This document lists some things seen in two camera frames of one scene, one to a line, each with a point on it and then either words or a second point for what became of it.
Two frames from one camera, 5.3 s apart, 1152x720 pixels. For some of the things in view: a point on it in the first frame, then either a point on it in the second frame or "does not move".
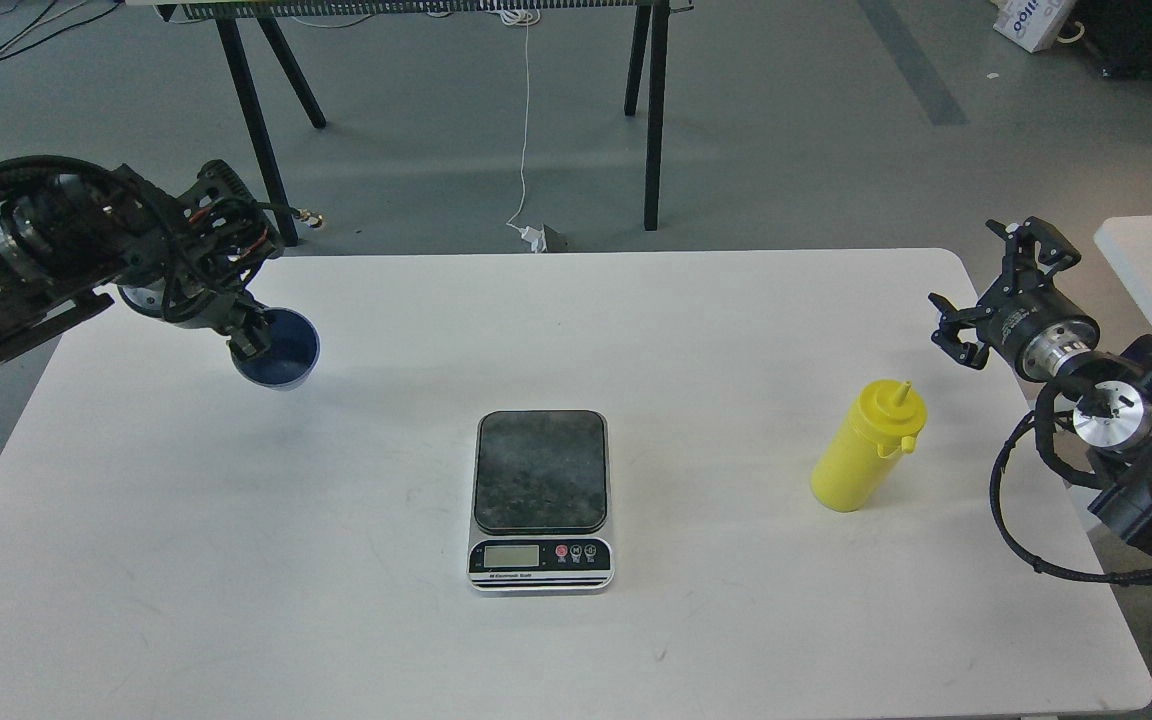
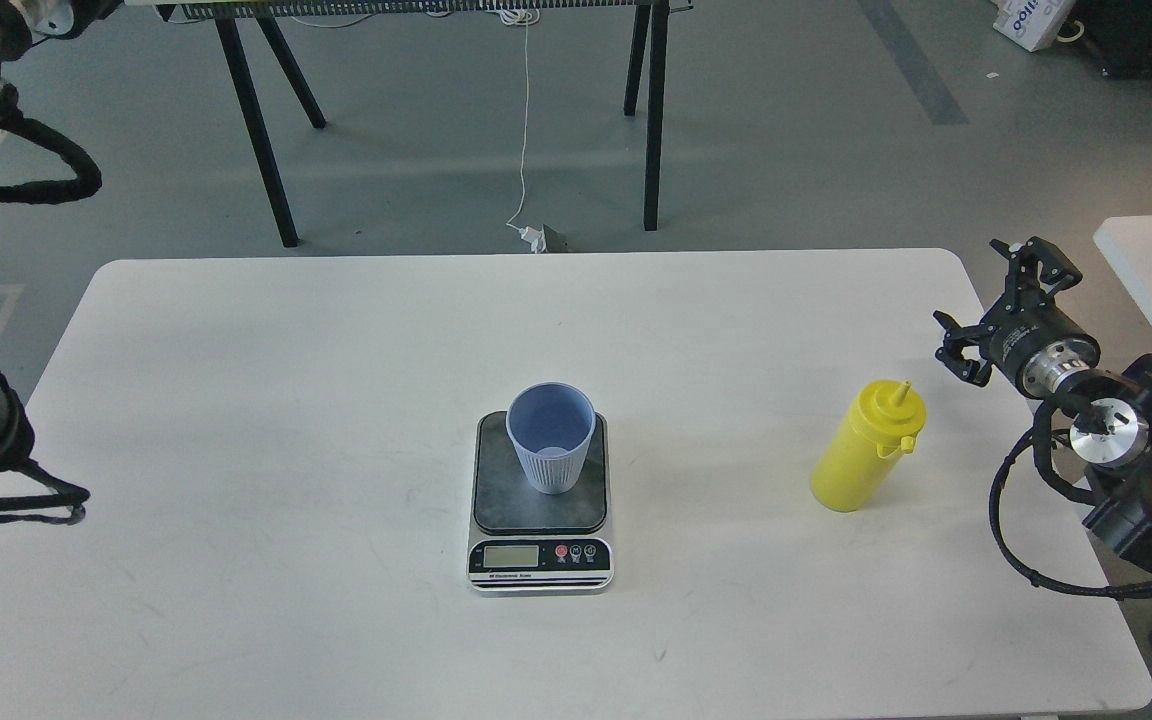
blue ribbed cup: (293, 351) to (552, 424)
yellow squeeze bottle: (883, 423) does not move
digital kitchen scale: (540, 506) does not move
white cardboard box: (1032, 25) does not move
